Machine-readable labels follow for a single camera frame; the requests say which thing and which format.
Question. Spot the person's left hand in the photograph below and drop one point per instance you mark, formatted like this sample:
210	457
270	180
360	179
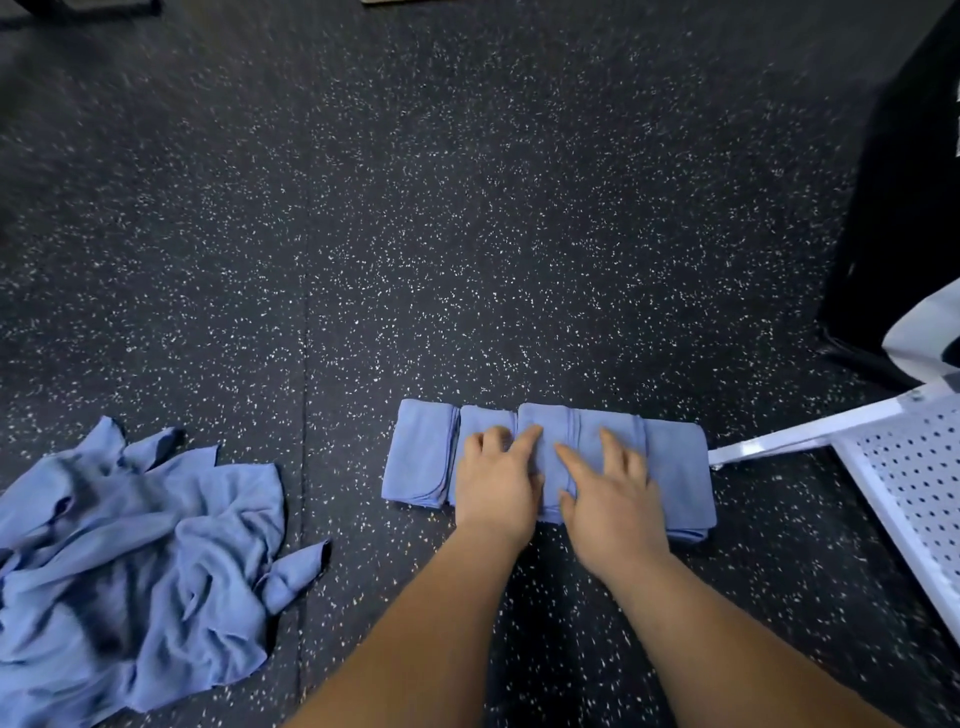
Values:
498	495

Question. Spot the person's right hand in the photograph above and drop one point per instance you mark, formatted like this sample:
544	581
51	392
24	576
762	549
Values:
615	518

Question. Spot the white perforated metal rack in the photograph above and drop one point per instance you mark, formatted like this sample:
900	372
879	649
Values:
915	480

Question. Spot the blue towel pile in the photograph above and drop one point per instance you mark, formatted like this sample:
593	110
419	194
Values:
135	578

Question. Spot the person's right forearm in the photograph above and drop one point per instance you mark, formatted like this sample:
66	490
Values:
743	660

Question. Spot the person's left forearm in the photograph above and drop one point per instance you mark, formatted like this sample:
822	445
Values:
405	645

